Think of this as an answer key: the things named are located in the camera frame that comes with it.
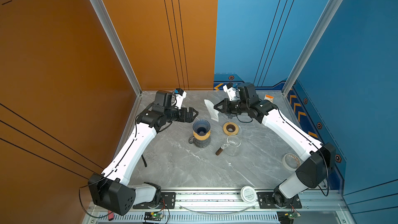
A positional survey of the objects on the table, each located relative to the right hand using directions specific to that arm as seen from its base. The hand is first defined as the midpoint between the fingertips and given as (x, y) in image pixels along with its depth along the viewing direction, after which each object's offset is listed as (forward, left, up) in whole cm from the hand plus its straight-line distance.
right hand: (213, 107), depth 75 cm
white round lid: (-34, -15, -22) cm, 43 cm away
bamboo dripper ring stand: (-7, +6, -18) cm, 20 cm away
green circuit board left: (-41, +27, -29) cm, 57 cm away
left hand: (-1, +11, -1) cm, 11 cm away
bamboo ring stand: (0, -11, -26) cm, 28 cm away
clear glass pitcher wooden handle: (-12, -3, -23) cm, 26 cm away
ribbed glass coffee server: (-7, +7, -24) cm, 26 cm away
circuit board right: (-40, -35, -28) cm, 61 cm away
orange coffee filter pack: (+22, -38, -17) cm, 47 cm away
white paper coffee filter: (-2, 0, -1) cm, 3 cm away
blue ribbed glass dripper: (-2, +6, -15) cm, 16 cm away
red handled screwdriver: (-41, +47, -25) cm, 67 cm away
